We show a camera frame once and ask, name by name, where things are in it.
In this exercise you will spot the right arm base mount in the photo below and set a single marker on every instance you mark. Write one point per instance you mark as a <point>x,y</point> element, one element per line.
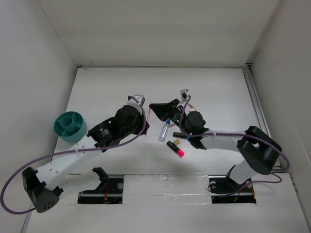
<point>233,187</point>

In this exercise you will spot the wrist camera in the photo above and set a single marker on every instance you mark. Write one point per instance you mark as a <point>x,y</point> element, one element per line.
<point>184,94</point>
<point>136,100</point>

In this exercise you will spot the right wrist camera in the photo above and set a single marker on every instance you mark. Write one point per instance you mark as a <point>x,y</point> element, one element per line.
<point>184,94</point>

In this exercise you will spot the teal round organizer container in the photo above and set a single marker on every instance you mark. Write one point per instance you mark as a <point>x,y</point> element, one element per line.
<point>70,127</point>

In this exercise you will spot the black highlighter blue cap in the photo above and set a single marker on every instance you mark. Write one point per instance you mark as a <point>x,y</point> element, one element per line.
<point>180,136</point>

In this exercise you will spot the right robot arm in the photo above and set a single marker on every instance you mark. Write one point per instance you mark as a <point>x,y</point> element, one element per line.
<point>259,151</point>

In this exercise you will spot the black highlighter pink cap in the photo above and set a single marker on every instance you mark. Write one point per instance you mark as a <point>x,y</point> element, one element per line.
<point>175,149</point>

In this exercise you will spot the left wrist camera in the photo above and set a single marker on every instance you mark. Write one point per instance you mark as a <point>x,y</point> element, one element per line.
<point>136,100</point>

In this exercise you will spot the aluminium rail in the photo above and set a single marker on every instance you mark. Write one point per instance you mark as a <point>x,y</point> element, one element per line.
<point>255,99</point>

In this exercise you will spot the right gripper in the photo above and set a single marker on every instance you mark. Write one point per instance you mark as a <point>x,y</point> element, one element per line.
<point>164,110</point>

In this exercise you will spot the clear bottle blue cap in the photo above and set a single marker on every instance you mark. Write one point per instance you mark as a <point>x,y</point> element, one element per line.
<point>164,131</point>

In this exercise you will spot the red slim highlighter pen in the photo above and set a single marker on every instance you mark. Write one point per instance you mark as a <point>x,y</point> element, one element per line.
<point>149,113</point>

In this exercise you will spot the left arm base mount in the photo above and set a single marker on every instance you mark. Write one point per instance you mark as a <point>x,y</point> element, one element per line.
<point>108,191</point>

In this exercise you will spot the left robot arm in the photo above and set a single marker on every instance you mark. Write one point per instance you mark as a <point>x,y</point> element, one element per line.
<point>46,184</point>

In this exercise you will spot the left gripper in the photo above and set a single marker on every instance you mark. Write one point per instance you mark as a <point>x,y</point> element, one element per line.
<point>141,120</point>

